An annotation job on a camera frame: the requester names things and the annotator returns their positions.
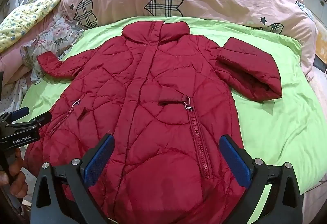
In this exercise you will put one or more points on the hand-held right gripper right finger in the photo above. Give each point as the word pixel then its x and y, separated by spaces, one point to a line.
pixel 235 160

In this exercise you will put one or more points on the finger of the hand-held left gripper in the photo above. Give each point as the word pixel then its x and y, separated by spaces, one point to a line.
pixel 21 112
pixel 43 118

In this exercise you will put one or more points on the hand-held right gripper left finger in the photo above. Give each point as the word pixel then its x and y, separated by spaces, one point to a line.
pixel 99 160

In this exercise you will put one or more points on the red quilted jacket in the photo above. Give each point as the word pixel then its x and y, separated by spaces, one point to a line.
pixel 153 86

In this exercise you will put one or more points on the person's left hand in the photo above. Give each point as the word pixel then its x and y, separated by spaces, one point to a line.
pixel 18 178

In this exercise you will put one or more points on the white dotted cloth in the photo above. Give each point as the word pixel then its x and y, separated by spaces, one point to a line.
pixel 12 96

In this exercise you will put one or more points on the pink bed sheet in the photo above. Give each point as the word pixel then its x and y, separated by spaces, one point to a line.
pixel 15 65

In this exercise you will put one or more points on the green blanket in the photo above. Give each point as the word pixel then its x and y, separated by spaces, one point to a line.
pixel 276 124

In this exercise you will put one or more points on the floral ruffled pillow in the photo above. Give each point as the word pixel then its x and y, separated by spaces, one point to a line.
pixel 61 32

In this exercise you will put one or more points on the yellow floral quilt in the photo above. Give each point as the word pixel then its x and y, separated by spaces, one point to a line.
pixel 25 19

